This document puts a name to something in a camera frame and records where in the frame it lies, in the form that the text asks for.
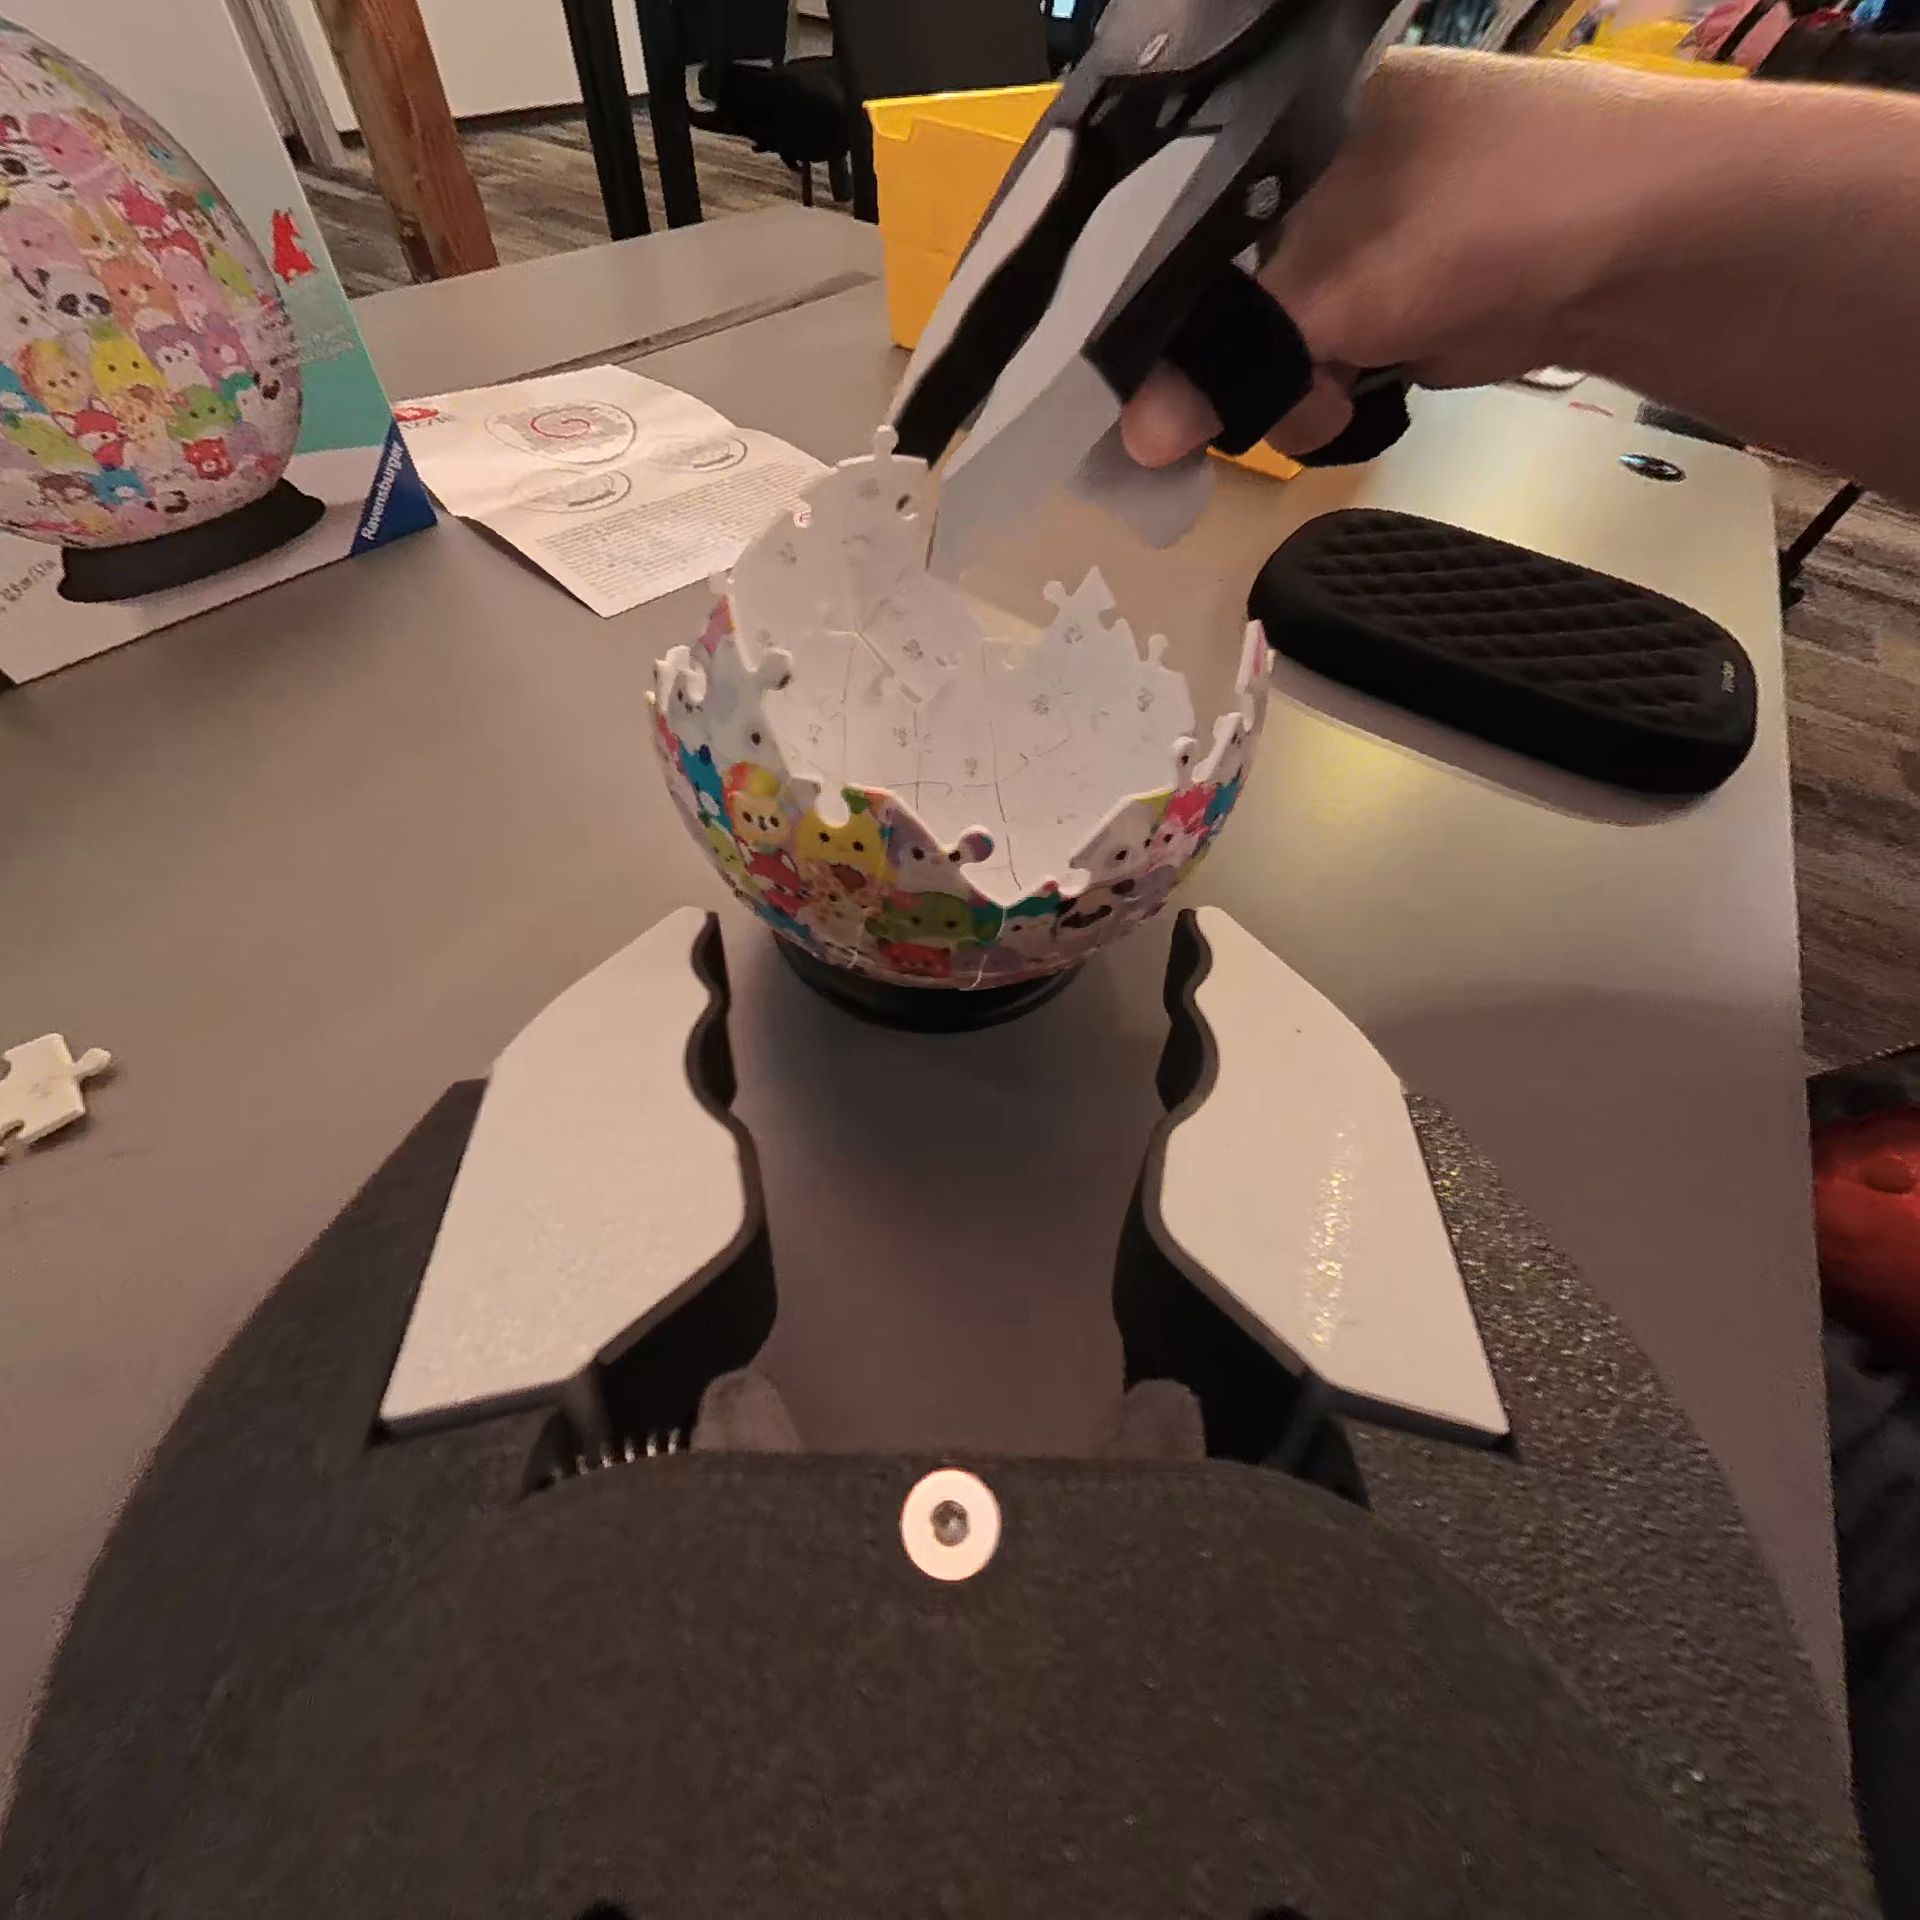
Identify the black chair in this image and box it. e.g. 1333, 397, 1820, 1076
637, 0, 1056, 228

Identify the colourful puzzle box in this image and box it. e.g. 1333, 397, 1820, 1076
0, 0, 440, 690

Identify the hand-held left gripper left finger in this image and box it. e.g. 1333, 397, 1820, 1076
374, 904, 780, 1465

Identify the black wrist rest pad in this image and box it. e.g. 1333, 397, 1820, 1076
1249, 506, 1761, 798

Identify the partly built puzzle ball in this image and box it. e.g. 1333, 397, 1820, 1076
649, 424, 1279, 996

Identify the person's right hand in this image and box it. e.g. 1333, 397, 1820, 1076
1117, 44, 1600, 471

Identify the black puzzle ball stand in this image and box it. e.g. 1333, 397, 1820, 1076
768, 930, 1087, 1038

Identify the brown wooden post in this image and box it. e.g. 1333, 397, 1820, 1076
313, 0, 503, 288

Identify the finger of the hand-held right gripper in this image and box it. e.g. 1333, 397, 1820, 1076
884, 124, 1117, 471
923, 129, 1237, 582

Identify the orange object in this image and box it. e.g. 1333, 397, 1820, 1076
1813, 1110, 1920, 1353

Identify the white instruction leaflet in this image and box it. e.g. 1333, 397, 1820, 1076
393, 364, 835, 620

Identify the pile of white puzzle pieces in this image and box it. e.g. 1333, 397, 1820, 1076
0, 1032, 116, 1160

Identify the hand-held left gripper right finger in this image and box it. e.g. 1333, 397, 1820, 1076
1113, 901, 1517, 1484

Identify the yellow plastic bin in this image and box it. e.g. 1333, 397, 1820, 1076
863, 83, 1309, 487

